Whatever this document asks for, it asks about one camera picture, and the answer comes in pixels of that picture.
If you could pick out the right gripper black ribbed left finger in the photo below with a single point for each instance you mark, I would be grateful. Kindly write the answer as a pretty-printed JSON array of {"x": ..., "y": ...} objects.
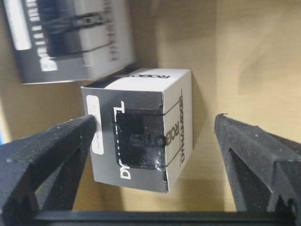
[{"x": 44, "y": 169}]

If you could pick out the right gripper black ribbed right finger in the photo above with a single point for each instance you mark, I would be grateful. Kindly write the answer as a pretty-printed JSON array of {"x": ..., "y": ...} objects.
[{"x": 263, "y": 169}]

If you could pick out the grey white Dynamixel box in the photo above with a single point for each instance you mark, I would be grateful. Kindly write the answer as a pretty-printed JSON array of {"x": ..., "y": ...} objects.
[{"x": 143, "y": 136}]

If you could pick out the brown cardboard box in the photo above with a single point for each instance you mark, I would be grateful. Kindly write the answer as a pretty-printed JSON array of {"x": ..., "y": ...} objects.
[{"x": 245, "y": 60}]

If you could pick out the blurred grey white box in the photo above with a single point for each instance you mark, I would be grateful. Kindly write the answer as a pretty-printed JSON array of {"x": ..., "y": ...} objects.
[{"x": 69, "y": 40}]

